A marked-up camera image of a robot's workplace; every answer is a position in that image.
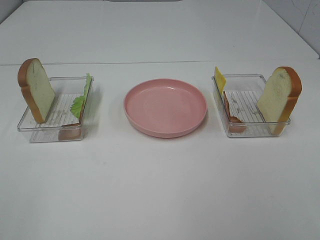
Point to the bacon strip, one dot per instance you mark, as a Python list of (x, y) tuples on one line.
[(232, 119), (71, 132)]

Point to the green lettuce leaf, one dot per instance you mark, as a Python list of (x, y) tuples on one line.
[(80, 101)]

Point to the bread slice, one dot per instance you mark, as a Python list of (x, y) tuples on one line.
[(36, 88), (279, 97)]

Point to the pink round plate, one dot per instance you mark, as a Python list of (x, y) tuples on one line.
[(165, 108)]

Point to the yellow cheese slice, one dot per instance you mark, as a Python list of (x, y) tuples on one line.
[(220, 81)]

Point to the right clear plastic container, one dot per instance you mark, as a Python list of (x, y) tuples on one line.
[(243, 92)]

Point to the clear plastic container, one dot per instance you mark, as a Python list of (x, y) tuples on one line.
[(243, 92), (66, 90)]

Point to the left clear plastic container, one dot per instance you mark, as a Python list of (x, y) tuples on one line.
[(66, 90)]

